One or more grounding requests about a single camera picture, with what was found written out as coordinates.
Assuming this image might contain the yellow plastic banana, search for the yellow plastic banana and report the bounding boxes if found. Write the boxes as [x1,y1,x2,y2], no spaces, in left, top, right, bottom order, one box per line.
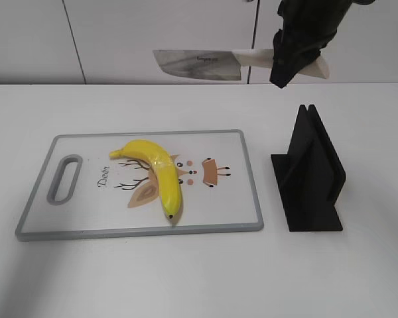
[109,139,182,219]

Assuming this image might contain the white handled cleaver knife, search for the white handled cleaver knife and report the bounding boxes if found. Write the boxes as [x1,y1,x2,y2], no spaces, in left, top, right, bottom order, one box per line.
[152,48,330,81]

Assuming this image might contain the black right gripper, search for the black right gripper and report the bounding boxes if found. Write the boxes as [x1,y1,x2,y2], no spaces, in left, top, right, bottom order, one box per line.
[269,0,356,89]

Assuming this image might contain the black cable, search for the black cable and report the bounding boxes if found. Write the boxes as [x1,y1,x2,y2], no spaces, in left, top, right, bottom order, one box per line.
[247,0,260,85]

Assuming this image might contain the grey rimmed deer cutting board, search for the grey rimmed deer cutting board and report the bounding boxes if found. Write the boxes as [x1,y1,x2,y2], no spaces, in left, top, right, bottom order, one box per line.
[15,129,263,241]

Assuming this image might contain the black knife stand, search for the black knife stand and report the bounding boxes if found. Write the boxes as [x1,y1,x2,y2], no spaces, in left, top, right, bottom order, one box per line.
[271,105,346,232]

